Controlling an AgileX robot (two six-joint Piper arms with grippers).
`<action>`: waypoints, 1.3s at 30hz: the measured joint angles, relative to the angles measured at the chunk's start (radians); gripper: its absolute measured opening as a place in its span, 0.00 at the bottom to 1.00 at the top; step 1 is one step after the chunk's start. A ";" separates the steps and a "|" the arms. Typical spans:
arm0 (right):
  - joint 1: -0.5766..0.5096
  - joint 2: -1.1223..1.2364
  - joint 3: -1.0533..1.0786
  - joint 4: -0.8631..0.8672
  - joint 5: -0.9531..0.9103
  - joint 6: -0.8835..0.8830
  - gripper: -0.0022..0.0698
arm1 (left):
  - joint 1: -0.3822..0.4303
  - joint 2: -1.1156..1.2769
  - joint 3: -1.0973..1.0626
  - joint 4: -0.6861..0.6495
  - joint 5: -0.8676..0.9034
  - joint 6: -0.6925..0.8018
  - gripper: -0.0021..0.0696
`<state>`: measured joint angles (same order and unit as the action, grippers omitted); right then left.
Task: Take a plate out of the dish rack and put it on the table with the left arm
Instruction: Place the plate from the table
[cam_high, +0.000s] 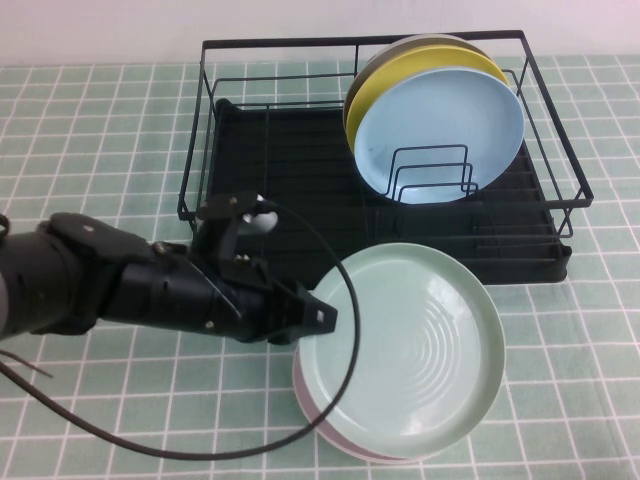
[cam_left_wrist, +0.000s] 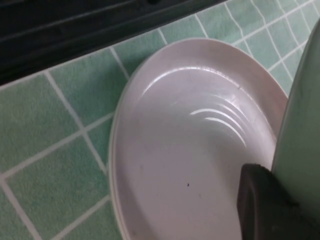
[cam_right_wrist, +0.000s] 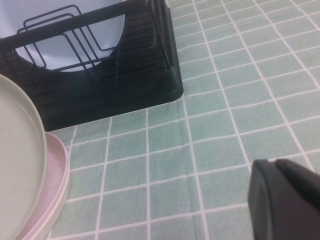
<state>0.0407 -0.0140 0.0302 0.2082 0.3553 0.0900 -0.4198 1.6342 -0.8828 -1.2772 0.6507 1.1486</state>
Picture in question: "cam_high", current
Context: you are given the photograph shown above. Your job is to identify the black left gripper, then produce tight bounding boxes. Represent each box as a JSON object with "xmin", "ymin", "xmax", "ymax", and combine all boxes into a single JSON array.
[{"xmin": 102, "ymin": 241, "xmax": 339, "ymax": 347}]

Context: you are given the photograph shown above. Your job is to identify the mint green plate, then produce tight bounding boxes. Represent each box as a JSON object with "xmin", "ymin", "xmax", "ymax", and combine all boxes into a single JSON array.
[{"xmin": 294, "ymin": 242, "xmax": 507, "ymax": 448}]

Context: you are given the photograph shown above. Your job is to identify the pink plate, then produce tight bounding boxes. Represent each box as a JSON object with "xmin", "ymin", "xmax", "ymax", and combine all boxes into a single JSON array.
[{"xmin": 292, "ymin": 343, "xmax": 402, "ymax": 449}]

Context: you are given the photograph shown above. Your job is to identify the black dish drying rack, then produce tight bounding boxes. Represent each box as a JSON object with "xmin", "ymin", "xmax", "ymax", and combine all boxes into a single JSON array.
[{"xmin": 198, "ymin": 97, "xmax": 573, "ymax": 286}]

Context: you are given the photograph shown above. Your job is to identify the light blue plate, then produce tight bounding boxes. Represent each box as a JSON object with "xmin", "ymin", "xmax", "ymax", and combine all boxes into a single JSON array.
[{"xmin": 352, "ymin": 68, "xmax": 527, "ymax": 207}]

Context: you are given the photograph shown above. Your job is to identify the yellow plate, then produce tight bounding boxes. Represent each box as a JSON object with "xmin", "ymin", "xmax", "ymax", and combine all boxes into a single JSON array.
[{"xmin": 344, "ymin": 47, "xmax": 512, "ymax": 152}]

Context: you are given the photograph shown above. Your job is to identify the grey plate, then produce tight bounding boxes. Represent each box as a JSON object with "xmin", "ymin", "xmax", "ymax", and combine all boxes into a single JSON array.
[{"xmin": 342, "ymin": 33, "xmax": 487, "ymax": 122}]

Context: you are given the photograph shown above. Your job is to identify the green grid tablecloth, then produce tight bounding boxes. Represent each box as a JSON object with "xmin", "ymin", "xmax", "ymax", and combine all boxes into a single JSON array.
[{"xmin": 0, "ymin": 52, "xmax": 640, "ymax": 480}]

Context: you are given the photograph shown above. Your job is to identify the black camera cable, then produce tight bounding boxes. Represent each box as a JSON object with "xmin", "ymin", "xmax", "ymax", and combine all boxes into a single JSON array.
[{"xmin": 0, "ymin": 194, "xmax": 362, "ymax": 459}]

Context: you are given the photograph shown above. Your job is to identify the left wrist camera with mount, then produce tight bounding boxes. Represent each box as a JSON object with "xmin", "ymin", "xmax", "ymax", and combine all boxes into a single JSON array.
[{"xmin": 193, "ymin": 189, "xmax": 279, "ymax": 282}]

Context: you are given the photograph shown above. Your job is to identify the thin dark wires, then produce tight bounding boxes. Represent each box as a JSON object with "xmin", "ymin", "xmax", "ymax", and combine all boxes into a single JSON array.
[{"xmin": 0, "ymin": 348, "xmax": 55, "ymax": 380}]

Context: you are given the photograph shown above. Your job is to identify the black wire dish rack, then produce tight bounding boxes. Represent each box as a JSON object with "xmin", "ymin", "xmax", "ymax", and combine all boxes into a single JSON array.
[{"xmin": 177, "ymin": 29, "xmax": 595, "ymax": 239}]

